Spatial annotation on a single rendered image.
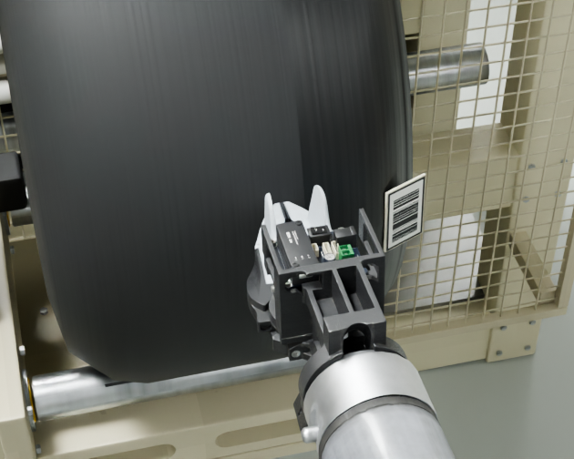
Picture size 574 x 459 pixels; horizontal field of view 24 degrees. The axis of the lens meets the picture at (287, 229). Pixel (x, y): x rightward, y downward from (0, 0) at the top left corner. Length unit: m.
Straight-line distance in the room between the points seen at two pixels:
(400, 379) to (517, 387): 1.72
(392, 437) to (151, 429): 0.61
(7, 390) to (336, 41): 0.50
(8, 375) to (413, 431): 0.61
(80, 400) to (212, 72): 0.46
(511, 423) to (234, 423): 1.17
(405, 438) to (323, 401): 0.06
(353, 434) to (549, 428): 1.71
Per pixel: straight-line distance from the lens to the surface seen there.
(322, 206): 0.93
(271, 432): 1.38
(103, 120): 0.95
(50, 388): 1.31
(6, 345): 1.32
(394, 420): 0.76
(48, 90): 0.97
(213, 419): 1.34
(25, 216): 1.51
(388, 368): 0.80
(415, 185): 1.04
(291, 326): 0.87
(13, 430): 1.27
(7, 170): 1.43
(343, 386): 0.79
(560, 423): 2.47
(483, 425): 2.44
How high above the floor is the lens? 1.93
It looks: 45 degrees down
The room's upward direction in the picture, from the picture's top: straight up
